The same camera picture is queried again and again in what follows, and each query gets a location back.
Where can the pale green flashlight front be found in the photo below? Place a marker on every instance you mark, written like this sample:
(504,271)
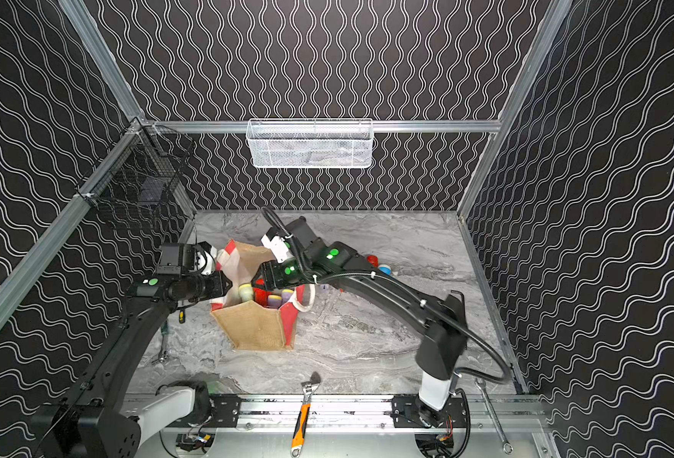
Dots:
(246,293)

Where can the white wire mesh basket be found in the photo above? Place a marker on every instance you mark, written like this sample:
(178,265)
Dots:
(307,143)

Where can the black wire mesh basket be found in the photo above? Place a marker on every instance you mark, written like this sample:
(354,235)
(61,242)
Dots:
(142,187)

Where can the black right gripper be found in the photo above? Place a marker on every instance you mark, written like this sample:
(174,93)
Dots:
(263,276)

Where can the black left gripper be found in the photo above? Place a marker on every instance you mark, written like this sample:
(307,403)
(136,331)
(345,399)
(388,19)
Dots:
(217,283)

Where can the orange handled adjustable wrench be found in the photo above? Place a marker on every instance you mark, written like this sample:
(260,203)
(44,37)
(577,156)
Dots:
(299,434)

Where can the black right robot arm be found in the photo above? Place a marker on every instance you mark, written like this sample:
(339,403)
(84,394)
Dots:
(440,323)

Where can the jute and red tote bag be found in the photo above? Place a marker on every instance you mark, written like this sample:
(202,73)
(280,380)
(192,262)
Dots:
(250,326)

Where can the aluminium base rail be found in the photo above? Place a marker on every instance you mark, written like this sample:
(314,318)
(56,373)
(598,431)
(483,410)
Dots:
(269,413)

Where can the blue flashlight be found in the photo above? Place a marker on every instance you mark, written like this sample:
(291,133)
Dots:
(386,269)

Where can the purple flashlight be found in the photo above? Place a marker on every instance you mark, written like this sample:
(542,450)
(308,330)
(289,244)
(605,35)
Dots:
(275,301)
(286,295)

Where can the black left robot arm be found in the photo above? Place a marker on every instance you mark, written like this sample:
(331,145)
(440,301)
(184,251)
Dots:
(87,421)

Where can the silver combination wrench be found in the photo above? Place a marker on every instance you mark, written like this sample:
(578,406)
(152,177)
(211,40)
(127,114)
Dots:
(507,447)

